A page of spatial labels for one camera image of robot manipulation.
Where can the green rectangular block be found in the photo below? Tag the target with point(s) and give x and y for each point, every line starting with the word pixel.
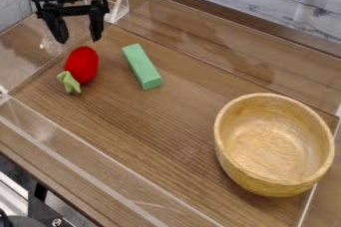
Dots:
pixel 141 66

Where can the clear acrylic tray walls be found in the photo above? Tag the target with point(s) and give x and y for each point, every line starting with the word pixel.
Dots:
pixel 127 154

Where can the wooden bowl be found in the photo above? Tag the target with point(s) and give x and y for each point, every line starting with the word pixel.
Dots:
pixel 272 143

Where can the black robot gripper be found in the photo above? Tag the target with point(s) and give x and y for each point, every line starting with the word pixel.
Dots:
pixel 50 10

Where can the black table clamp bracket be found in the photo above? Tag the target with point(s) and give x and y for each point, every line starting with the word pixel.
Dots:
pixel 40 211

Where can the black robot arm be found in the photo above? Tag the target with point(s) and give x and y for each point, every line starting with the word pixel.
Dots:
pixel 53 10

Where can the red plush strawberry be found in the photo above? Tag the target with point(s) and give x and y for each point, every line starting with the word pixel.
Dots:
pixel 80 69

